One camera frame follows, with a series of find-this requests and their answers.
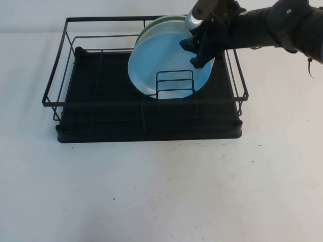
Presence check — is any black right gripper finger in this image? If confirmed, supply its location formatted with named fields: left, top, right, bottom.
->
left=179, top=35, right=202, bottom=53
left=189, top=51, right=217, bottom=69

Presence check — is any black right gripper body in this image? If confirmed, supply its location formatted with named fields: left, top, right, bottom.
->
left=195, top=16, right=230, bottom=57

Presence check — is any light blue plate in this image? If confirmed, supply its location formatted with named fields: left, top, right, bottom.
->
left=127, top=32, right=212, bottom=100

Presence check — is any pale white plate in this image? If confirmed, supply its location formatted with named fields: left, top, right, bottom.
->
left=134, top=21, right=216, bottom=67

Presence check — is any green plate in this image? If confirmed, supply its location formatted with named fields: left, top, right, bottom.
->
left=148, top=15, right=189, bottom=33

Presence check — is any black plastic drip tray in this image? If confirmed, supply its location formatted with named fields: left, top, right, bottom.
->
left=56, top=45, right=244, bottom=143

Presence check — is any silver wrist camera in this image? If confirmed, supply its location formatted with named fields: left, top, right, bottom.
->
left=185, top=0, right=221, bottom=30

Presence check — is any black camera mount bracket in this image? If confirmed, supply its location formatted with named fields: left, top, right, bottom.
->
left=211, top=0, right=247, bottom=20

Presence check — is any black wire dish rack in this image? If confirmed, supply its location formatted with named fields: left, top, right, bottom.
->
left=40, top=14, right=250, bottom=122

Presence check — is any thin black cable tie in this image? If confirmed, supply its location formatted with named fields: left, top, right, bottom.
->
left=306, top=57, right=315, bottom=80

